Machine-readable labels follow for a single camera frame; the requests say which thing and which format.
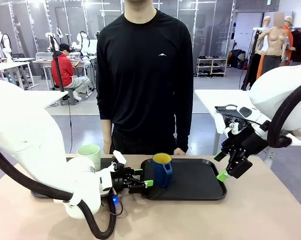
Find pale green tall cup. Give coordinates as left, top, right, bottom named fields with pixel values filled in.
left=76, top=144, right=102, bottom=172

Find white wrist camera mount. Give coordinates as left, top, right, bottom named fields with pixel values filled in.
left=222, top=117, right=250, bottom=137
left=111, top=149, right=127, bottom=166

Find black tripod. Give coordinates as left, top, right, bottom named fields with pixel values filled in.
left=241, top=28, right=263, bottom=91

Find blue mug yellow inside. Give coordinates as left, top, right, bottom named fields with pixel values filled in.
left=152, top=153, right=173, bottom=189

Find white shoe rack with shoes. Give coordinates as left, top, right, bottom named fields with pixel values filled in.
left=196, top=56, right=228, bottom=78

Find person left forearm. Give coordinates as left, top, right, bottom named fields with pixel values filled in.
left=174, top=82, right=194, bottom=151

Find person torso black sweatshirt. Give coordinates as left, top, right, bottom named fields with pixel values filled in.
left=95, top=0, right=194, bottom=156

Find black plastic serving tray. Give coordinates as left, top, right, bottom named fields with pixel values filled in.
left=140, top=158, right=228, bottom=201
left=30, top=156, right=141, bottom=199

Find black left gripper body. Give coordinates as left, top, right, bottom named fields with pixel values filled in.
left=110, top=167, right=131, bottom=194

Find person right forearm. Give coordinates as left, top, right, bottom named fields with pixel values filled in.
left=97, top=82, right=113, bottom=155

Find beige mannequin grey trousers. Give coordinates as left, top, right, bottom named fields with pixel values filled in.
left=255, top=12, right=289, bottom=77

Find black camera stand pole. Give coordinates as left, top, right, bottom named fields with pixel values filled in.
left=47, top=34, right=66, bottom=93

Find black bags pile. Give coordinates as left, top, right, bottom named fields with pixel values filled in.
left=227, top=49, right=246, bottom=70

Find mannequin in orange garment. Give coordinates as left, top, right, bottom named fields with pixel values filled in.
left=281, top=16, right=297, bottom=67

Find seated person red jacket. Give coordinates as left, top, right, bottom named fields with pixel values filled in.
left=51, top=43, right=91, bottom=101

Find white background desk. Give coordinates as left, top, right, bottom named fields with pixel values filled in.
left=0, top=57, right=39, bottom=91

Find black tray with white disc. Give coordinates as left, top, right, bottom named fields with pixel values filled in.
left=214, top=104, right=244, bottom=119

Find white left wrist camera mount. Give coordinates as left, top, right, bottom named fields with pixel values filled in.
left=111, top=149, right=127, bottom=166

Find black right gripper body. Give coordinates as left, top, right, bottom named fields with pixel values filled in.
left=221, top=126, right=269, bottom=161

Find white mannequin torso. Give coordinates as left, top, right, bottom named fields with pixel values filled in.
left=261, top=16, right=273, bottom=51

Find large white side table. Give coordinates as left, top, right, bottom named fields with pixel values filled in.
left=194, top=89, right=301, bottom=161

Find black braided left arm sleeve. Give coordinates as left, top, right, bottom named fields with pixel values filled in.
left=0, top=144, right=117, bottom=240

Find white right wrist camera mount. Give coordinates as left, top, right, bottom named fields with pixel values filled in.
left=222, top=117, right=250, bottom=137

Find rack of black garments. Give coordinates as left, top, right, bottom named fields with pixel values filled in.
left=290, top=27, right=301, bottom=63

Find thin black left gripper cable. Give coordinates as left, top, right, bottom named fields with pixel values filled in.
left=101, top=191, right=124, bottom=217

